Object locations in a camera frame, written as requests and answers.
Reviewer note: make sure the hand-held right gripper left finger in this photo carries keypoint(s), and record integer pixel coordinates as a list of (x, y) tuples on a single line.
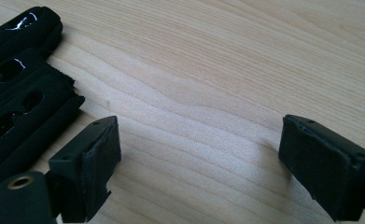
[(87, 168)]

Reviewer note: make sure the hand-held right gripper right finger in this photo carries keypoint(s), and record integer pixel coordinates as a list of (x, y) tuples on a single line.
[(326, 168)]

